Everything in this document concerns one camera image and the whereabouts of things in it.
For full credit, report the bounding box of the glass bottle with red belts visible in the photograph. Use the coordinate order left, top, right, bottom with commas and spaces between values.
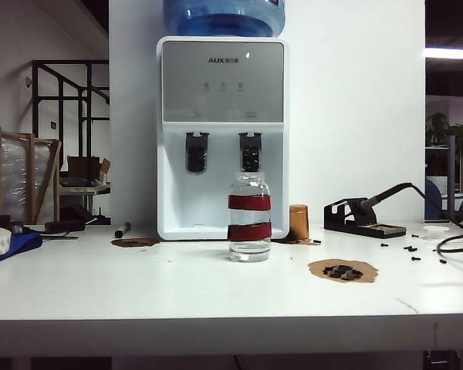
227, 171, 273, 264

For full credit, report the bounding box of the white AUX water dispenser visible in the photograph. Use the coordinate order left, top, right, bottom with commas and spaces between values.
156, 35, 290, 241

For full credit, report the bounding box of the blue water jug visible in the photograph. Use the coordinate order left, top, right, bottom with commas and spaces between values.
162, 0, 286, 39

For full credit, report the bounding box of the copper cylindrical can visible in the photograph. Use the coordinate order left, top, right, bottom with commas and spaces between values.
289, 203, 311, 243

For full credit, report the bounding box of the black soldering iron stand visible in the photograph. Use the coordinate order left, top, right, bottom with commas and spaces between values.
323, 197, 407, 238

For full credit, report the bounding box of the black rubber chunks pile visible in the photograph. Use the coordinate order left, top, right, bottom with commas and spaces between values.
323, 264, 363, 281

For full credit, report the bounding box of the black soldering iron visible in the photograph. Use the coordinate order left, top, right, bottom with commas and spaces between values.
360, 182, 414, 214

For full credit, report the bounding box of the black stair railing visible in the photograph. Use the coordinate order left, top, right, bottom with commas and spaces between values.
31, 59, 111, 179

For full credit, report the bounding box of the small black box device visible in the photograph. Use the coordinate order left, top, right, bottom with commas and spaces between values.
44, 220, 86, 233

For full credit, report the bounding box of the blue chair back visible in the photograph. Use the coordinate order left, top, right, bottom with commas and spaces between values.
425, 177, 443, 223

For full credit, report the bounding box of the blue cloth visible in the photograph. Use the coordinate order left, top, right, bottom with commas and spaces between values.
0, 230, 43, 267

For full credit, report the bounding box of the green potted plant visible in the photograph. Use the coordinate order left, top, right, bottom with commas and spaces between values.
426, 112, 463, 147

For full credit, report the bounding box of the ceiling light panel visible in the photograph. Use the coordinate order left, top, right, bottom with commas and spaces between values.
425, 47, 463, 60

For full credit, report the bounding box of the wooden crate frame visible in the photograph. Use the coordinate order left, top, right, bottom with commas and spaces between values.
0, 125, 63, 225

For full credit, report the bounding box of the grey metal post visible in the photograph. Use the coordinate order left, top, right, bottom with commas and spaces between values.
447, 135, 457, 222

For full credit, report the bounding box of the black soldering iron cable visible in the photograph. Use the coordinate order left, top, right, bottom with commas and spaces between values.
408, 183, 463, 254

